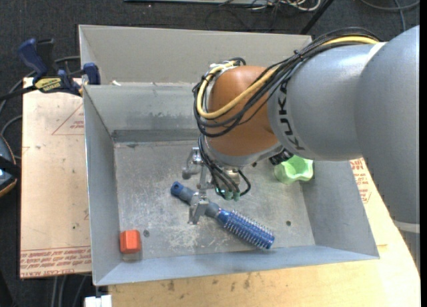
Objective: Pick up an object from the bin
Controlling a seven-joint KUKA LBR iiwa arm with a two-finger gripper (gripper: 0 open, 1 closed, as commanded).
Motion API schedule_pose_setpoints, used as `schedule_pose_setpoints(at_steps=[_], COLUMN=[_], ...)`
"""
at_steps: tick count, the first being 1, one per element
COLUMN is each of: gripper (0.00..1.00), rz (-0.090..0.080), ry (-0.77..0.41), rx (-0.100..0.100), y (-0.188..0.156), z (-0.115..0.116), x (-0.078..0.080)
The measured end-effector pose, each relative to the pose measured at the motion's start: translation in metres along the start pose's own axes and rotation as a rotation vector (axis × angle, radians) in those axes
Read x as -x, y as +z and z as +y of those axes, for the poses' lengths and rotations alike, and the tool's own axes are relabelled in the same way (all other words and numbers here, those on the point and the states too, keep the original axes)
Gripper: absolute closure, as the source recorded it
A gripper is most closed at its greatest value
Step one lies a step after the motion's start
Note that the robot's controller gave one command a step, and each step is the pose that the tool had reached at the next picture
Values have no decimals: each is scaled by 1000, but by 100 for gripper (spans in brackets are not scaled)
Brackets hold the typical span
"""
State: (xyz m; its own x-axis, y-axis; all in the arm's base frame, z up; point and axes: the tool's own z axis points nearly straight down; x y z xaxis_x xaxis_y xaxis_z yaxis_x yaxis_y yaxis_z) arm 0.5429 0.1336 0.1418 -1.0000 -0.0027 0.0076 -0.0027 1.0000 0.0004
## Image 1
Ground grey metal bin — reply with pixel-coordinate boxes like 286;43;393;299
78;24;380;287

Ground orange block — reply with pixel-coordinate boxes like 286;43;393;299
119;230;143;256

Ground brown cardboard board red print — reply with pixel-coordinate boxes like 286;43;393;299
19;77;374;280

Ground blue and grey hairbrush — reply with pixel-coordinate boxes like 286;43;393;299
170;181;276;250

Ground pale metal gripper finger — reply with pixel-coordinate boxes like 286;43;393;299
181;147;203;180
187;196;210;226

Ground green plastic cup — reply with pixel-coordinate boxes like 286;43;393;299
274;154;316;186

